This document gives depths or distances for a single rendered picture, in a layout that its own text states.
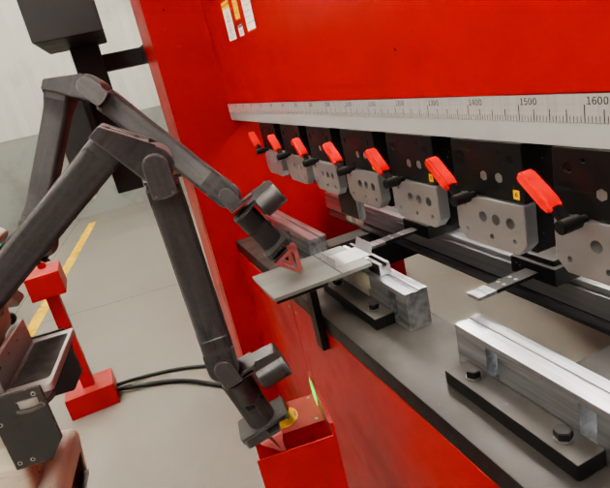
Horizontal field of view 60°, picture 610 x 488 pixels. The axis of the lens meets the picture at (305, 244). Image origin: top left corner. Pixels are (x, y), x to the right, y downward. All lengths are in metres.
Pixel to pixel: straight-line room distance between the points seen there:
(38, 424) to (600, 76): 1.07
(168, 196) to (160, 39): 1.28
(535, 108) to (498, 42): 0.10
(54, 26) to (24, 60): 6.19
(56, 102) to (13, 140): 7.18
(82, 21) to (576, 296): 1.82
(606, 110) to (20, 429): 1.08
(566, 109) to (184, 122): 1.59
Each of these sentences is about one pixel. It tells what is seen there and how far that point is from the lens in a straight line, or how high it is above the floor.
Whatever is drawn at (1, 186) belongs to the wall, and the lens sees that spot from 8.64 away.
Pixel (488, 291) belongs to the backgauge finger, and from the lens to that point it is 1.11.
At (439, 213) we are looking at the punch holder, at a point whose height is 1.21.
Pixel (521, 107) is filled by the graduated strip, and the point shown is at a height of 1.39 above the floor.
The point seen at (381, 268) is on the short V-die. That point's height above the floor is 0.99.
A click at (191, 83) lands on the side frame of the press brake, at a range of 2.09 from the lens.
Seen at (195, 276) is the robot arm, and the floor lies 1.20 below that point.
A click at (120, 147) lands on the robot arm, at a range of 0.86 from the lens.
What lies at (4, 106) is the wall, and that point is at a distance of 8.49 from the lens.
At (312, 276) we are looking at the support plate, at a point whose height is 1.00.
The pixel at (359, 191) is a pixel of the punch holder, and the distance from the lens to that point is 1.20.
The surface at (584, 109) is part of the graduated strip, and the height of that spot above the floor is 1.38.
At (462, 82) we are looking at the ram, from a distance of 0.83.
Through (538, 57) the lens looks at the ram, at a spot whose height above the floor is 1.45.
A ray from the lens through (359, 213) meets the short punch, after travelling 1.33.
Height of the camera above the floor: 1.51
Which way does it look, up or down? 19 degrees down
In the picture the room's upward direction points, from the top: 13 degrees counter-clockwise
